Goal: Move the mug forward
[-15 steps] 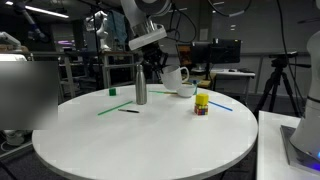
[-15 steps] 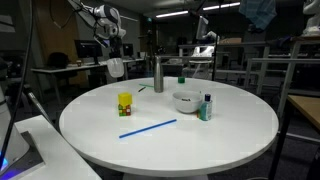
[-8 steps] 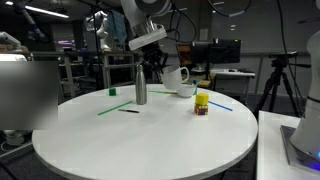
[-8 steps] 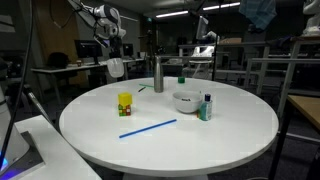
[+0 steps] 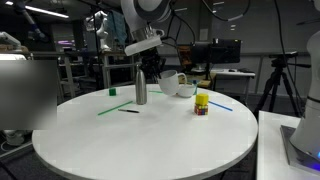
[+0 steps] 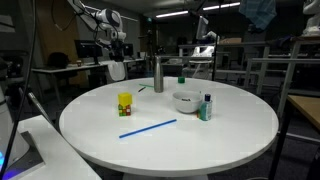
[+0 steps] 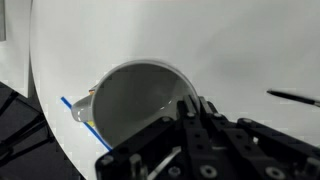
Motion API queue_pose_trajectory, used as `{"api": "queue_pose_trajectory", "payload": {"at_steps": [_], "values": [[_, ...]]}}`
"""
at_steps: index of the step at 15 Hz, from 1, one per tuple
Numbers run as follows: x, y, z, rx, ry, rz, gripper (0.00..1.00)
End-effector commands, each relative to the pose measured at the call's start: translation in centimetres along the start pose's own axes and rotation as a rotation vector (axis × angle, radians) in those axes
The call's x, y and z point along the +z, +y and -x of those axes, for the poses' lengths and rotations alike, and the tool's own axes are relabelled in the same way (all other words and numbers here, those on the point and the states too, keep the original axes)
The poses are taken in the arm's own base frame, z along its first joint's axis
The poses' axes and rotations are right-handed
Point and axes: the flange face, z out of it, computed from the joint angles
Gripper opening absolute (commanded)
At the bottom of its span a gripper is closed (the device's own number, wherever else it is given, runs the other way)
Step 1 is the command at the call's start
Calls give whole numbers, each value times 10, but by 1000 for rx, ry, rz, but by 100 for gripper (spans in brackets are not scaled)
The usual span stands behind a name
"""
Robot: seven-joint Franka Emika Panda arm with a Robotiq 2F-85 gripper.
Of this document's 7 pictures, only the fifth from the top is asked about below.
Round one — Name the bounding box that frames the black pen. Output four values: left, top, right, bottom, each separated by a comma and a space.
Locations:
117, 108, 141, 114

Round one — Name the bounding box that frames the wooden table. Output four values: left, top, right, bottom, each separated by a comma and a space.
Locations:
159, 73, 214, 90

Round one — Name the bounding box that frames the white side table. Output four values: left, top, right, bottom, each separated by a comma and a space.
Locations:
255, 110, 320, 180

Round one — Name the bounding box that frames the blue hanging cloth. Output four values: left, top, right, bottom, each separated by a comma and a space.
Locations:
110, 9, 129, 48

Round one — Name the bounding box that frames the multicoloured puzzle cube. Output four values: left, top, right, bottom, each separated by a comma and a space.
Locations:
193, 103, 209, 116

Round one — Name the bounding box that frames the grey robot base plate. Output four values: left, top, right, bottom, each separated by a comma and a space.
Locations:
279, 124, 320, 175

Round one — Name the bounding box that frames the black camera on tripod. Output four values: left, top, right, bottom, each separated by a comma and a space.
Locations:
268, 50, 299, 61

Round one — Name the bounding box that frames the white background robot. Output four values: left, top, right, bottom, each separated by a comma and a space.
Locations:
85, 9, 112, 53

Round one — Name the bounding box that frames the white round floor device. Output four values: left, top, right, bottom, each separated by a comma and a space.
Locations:
3, 130, 32, 147

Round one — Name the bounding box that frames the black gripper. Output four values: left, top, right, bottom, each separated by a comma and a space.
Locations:
139, 47, 168, 85

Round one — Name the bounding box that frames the black keyboard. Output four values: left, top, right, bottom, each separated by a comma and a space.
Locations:
238, 67, 256, 74

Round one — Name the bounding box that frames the black computer monitor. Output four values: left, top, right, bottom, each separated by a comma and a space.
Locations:
190, 38, 243, 67

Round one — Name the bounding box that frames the white bowl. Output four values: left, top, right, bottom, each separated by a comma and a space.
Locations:
176, 82, 197, 99

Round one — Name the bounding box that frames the long ceiling light strip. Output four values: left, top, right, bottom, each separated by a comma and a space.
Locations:
4, 0, 70, 20

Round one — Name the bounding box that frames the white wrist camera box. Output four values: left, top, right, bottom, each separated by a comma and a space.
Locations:
124, 34, 163, 57

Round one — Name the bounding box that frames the blue strip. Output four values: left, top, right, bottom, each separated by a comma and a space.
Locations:
208, 100, 234, 112

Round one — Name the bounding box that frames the black camera tripod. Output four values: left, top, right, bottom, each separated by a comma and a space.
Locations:
254, 56, 313, 118

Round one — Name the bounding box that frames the white desk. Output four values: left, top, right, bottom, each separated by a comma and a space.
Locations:
211, 68, 256, 98

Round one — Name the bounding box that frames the grey metal shelf frame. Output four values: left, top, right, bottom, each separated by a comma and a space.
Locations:
99, 52, 136, 90

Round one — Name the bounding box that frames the white paper on wall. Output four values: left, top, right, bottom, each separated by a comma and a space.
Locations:
199, 28, 210, 42

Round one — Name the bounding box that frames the screen with orange picture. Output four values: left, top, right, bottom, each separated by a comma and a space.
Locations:
175, 43, 194, 68

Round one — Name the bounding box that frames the small blue object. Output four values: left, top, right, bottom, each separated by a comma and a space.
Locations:
191, 79, 199, 96

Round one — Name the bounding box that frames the stainless steel bottle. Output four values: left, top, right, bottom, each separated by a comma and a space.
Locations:
135, 63, 148, 106

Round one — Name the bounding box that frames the long green strip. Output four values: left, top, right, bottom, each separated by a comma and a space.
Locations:
97, 100, 134, 117

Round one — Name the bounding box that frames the white ceramic mug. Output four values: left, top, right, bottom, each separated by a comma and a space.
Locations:
157, 69, 188, 97

